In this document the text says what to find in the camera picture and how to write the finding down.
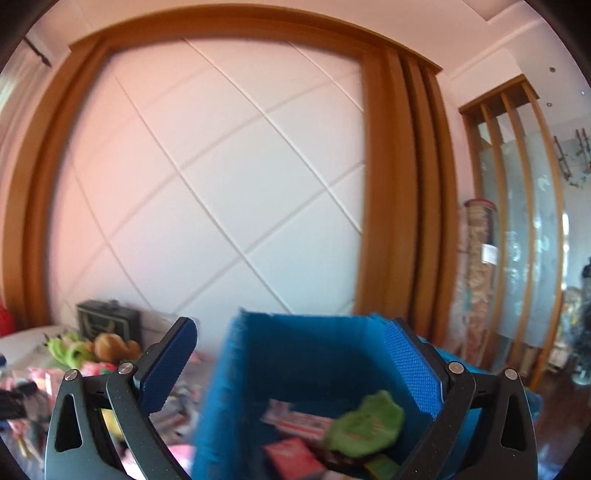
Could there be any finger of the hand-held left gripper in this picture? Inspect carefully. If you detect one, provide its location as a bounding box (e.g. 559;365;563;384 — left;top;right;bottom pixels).
0;390;37;420

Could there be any green frog plush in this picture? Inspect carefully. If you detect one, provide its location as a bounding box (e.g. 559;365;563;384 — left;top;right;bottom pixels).
46;336;96;368

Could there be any pile of small medicine boxes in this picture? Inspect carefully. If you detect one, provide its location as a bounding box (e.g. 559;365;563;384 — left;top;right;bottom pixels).
0;362;206;469

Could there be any frosted glass wooden partition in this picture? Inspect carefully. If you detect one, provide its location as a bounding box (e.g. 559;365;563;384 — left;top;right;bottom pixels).
459;74;568;389

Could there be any pink striped packet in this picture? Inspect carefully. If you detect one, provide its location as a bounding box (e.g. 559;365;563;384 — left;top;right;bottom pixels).
261;399;338;444

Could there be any brown teddy bear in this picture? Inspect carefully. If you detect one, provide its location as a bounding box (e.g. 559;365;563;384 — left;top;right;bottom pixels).
95;332;140;364

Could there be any patterned rolled carpet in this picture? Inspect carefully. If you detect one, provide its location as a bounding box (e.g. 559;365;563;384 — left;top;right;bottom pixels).
455;198;498;366

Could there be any wooden door frame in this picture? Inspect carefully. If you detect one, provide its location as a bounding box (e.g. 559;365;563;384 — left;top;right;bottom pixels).
0;16;459;370

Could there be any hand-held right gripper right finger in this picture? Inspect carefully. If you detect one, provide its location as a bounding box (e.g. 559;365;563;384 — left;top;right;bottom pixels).
383;318;539;480

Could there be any large green plush toy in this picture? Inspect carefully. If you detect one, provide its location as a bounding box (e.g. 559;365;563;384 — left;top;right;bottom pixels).
323;390;406;456

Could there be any black gift box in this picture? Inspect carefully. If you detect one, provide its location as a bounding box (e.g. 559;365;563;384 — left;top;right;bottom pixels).
76;300;141;349

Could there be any blue plastic crate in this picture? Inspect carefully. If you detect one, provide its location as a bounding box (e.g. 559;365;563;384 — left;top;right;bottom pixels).
191;308;543;480

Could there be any yellow green box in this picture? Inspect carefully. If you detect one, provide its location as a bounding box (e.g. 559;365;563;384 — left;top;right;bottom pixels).
365;455;400;479

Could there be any red tissue packet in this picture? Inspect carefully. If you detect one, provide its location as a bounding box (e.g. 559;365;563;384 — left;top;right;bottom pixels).
265;438;320;472

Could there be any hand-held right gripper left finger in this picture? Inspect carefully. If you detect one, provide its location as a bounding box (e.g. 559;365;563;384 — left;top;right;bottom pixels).
45;316;199;480

